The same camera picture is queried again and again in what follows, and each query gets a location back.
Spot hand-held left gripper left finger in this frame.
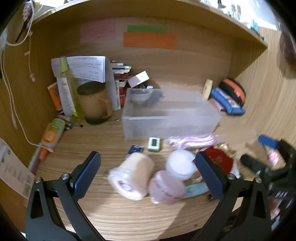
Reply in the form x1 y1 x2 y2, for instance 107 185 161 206
25 151 104 241

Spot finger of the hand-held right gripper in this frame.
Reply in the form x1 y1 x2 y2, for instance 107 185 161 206
240 153 270 175
257 135 281 149

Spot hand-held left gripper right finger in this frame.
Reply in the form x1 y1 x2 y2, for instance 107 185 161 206
195 151 272 241

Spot red gold ornament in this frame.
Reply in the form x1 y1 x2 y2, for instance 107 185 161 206
200 143 234 176

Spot white round plastic container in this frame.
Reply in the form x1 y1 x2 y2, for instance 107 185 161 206
165 150 197 181

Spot pink braided rope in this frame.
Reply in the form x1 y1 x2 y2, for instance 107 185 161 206
166 134 219 151

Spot pink plastic jar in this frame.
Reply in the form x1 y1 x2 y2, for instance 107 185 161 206
148 170 186 205

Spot white tape roll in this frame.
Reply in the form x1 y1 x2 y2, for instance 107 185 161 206
108 153 155 201

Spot clear plastic storage bin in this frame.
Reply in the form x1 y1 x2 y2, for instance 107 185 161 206
122 88 222 141

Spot pale blue paper strip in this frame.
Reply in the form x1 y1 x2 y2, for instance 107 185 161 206
184 182 210 198

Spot orange green tube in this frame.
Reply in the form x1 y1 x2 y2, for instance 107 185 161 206
38 118 66 160

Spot small dark metal items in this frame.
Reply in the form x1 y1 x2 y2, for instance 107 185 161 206
59 115 84 130

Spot small blue packet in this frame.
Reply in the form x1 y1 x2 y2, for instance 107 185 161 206
126 145 143 158

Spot blue zip pouch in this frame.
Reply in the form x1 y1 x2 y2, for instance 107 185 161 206
209 87 246 115

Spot orange black round case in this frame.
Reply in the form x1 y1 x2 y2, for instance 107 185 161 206
218 78 246 107

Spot green white mahjong tile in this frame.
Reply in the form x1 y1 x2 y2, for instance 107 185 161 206
147 137 162 153

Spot brown ceramic mug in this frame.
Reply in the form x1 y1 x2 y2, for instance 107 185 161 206
76 81 114 125

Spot printed paper receipt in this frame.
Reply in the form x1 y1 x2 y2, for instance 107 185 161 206
0 138 35 200

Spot cream eraser stick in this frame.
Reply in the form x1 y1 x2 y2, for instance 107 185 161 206
202 79 213 100

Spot printed white leaflet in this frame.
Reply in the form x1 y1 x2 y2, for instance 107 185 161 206
57 77 77 116

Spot orange snack packet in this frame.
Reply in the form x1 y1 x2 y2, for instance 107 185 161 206
47 82 63 112

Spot yellow green bottle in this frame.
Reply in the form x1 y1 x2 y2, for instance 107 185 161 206
60 56 85 122

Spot small grey bowl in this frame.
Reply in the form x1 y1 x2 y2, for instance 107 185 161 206
131 89 153 103

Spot handwritten paper note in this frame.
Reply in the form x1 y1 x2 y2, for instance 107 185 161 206
51 56 107 82

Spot small white box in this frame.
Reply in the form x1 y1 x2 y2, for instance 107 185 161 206
128 71 149 88

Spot stack of small books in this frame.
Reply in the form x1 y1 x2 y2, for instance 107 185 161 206
110 60 132 109

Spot pink sticky note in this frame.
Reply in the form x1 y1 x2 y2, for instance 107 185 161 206
80 20 116 44

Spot orange sticky note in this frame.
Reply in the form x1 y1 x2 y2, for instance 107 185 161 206
123 32 177 49

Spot green sticky note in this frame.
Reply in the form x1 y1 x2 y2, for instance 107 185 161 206
127 25 167 33

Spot white cord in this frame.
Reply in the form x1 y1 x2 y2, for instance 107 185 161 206
1 5 43 146

